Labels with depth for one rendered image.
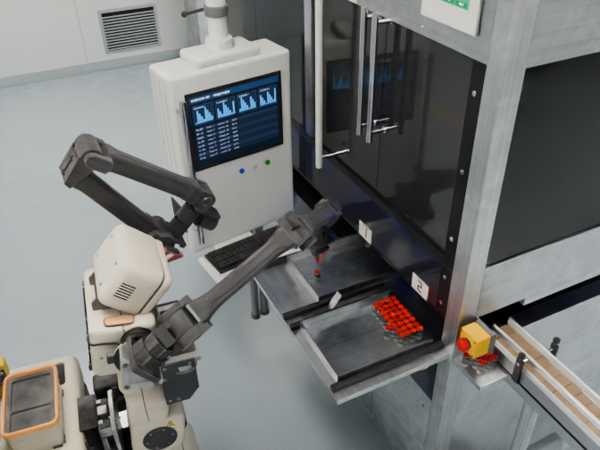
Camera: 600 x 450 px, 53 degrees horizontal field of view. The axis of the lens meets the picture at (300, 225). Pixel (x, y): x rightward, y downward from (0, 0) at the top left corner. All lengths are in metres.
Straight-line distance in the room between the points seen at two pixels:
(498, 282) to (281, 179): 1.08
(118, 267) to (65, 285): 2.28
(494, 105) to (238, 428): 1.92
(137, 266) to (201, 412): 1.51
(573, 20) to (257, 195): 1.44
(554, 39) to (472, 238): 0.54
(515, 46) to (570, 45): 0.17
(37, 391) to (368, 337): 1.02
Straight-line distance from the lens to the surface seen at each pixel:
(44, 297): 3.80
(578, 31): 1.60
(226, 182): 2.42
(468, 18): 1.53
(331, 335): 2.01
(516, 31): 1.46
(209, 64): 2.22
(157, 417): 1.93
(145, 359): 1.55
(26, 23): 6.77
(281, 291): 2.17
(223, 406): 2.97
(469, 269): 1.76
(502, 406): 2.44
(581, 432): 1.85
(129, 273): 1.56
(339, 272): 2.24
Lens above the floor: 2.31
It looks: 35 degrees down
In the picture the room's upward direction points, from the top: 1 degrees counter-clockwise
